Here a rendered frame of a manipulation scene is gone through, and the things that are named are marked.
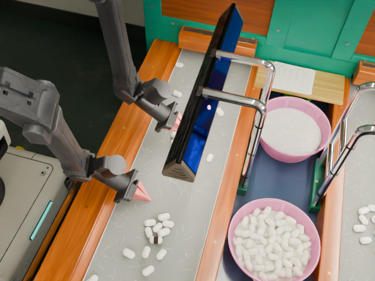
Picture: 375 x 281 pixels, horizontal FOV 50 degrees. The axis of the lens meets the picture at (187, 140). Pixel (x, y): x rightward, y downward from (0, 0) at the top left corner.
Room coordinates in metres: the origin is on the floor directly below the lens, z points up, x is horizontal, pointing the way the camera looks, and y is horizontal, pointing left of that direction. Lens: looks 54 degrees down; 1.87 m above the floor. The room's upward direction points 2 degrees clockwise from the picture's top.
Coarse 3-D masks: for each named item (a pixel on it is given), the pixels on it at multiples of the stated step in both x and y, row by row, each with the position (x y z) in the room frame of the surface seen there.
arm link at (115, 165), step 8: (96, 160) 0.60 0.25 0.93; (104, 160) 0.58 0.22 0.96; (112, 160) 0.59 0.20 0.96; (120, 160) 0.60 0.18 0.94; (88, 168) 0.60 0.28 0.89; (96, 168) 0.57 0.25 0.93; (104, 168) 0.56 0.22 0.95; (112, 168) 0.57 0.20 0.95; (120, 168) 0.58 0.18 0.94; (72, 176) 0.56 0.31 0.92; (80, 176) 0.56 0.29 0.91; (88, 176) 0.57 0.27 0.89; (104, 176) 0.57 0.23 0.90; (112, 176) 0.56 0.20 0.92
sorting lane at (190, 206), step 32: (192, 64) 1.20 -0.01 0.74; (224, 128) 0.88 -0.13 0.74; (160, 160) 0.73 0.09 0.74; (224, 160) 0.74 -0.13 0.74; (160, 192) 0.61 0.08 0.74; (192, 192) 0.62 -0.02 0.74; (128, 224) 0.50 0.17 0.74; (192, 224) 0.51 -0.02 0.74; (96, 256) 0.40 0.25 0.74; (192, 256) 0.41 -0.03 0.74
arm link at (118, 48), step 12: (96, 0) 0.79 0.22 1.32; (108, 0) 0.81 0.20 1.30; (120, 0) 0.85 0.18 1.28; (108, 12) 0.82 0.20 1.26; (120, 12) 0.83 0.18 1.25; (108, 24) 0.82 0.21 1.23; (120, 24) 0.82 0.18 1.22; (108, 36) 0.82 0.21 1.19; (120, 36) 0.82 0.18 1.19; (108, 48) 0.82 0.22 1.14; (120, 48) 0.81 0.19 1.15; (120, 60) 0.82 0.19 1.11; (120, 72) 0.82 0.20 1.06; (132, 72) 0.83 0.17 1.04; (120, 84) 0.81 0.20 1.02; (132, 84) 0.83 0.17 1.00
